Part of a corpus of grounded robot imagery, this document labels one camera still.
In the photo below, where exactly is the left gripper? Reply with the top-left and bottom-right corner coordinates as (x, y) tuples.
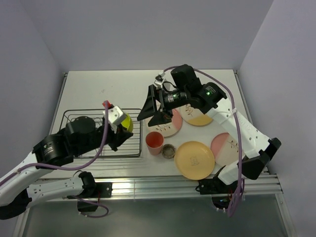
(75, 121), (133, 156)

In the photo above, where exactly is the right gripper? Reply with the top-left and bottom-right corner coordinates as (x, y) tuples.
(137, 84), (189, 127)

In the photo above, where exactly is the lime green bowl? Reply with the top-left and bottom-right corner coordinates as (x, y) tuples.
(121, 114), (133, 132)

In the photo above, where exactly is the yellow cream leaf plate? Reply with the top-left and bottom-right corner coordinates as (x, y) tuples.
(178, 104), (213, 126)

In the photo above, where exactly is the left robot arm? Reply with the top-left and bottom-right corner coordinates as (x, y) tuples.
(0, 116), (133, 220)

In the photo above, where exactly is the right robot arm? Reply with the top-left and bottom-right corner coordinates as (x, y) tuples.
(137, 64), (281, 193)

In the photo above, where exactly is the pink cream plate near rack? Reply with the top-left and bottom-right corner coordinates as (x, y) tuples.
(145, 109), (182, 137)

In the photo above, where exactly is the pink plastic cup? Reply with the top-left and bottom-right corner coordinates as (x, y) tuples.
(145, 131), (164, 156)

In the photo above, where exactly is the small speckled ceramic cup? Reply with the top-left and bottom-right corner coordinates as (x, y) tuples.
(161, 144), (176, 159)

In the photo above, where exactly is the plain yellow bear plate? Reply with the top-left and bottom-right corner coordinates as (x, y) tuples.
(174, 141), (215, 180)

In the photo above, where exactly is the pink cream plate right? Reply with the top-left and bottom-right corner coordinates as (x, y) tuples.
(210, 133), (239, 166)

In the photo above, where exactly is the black wire dish rack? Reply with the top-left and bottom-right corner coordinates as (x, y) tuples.
(59, 108), (143, 158)

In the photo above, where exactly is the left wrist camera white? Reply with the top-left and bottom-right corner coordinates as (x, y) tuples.
(108, 106), (127, 126)

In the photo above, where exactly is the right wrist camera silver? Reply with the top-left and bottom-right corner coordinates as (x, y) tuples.
(154, 71), (165, 88)

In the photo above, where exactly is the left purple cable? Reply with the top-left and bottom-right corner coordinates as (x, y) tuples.
(0, 100), (112, 188)

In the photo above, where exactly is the purple cable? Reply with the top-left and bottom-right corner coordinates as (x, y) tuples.
(162, 65), (245, 218)
(0, 100), (112, 188)

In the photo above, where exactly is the aluminium table edge rail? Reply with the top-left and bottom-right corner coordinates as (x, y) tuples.
(22, 172), (283, 202)

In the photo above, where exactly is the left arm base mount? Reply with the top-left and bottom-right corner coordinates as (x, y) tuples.
(77, 182), (112, 217)

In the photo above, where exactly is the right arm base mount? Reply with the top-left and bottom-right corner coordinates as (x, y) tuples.
(195, 178), (238, 212)

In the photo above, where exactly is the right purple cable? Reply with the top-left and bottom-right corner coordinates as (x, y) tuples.
(162, 65), (245, 218)

